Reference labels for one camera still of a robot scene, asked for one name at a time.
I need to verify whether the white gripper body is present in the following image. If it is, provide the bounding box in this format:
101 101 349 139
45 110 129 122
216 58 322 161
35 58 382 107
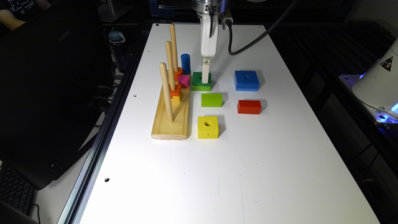
200 14 219 57

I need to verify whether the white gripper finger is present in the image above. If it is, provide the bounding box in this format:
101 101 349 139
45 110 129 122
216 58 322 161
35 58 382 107
201 56 211 84

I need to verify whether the dark green square block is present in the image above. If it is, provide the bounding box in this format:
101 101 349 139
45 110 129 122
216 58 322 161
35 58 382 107
191 72 211 91

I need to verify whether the person forearm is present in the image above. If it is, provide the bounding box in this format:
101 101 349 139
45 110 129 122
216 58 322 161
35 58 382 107
1 9 25 30

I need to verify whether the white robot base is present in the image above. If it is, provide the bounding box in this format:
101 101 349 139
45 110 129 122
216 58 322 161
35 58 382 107
339 42 397 127

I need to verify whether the blue cylinder block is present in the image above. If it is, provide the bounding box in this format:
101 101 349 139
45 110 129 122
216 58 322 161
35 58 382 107
181 54 191 75

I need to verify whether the orange block on rear peg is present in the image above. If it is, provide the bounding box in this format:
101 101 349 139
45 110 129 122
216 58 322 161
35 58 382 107
174 67 183 84

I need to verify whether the pink cylinder block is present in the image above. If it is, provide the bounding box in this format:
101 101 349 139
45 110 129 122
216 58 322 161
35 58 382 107
178 75 190 89

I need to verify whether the light green rectangular block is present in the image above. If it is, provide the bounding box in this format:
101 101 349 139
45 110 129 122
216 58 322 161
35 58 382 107
201 93 223 107

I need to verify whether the blue square block with hole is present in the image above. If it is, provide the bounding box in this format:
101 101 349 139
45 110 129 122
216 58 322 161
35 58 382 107
234 70 259 91

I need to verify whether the orange cross block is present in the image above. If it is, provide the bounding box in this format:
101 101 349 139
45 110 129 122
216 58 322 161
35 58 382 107
170 85 182 99

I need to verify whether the yellow block under orange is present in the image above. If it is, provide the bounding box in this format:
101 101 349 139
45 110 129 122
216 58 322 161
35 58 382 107
170 96 181 102

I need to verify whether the red rectangular block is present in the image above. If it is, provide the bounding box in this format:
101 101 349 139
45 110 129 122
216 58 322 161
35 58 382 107
237 100 262 114

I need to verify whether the yellow square block with hole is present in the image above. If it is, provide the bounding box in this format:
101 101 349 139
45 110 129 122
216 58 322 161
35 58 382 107
198 116 219 139

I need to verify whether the middle wooden peg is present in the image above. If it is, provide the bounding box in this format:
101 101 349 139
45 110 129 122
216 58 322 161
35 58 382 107
165 41 176 91

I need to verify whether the wooden peg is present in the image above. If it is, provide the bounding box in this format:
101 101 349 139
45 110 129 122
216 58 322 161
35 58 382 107
165 41 176 91
169 24 178 72
159 62 174 123

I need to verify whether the rear wooden peg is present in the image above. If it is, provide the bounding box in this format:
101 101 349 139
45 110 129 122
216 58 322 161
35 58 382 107
169 24 178 72

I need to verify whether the front wooden peg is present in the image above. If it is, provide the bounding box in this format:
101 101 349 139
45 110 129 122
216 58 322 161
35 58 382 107
159 62 174 123

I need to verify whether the wooden peg board base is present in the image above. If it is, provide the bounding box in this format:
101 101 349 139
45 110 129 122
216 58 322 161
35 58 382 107
151 88 190 140

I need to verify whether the blue lidded water bottle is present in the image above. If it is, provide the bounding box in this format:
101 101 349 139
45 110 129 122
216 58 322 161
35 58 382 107
108 31 130 73

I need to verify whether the black keyboard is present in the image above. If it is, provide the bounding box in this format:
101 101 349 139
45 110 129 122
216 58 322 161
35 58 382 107
1 163 35 215

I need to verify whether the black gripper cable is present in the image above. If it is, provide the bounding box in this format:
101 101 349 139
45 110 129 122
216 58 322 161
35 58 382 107
227 0 300 57

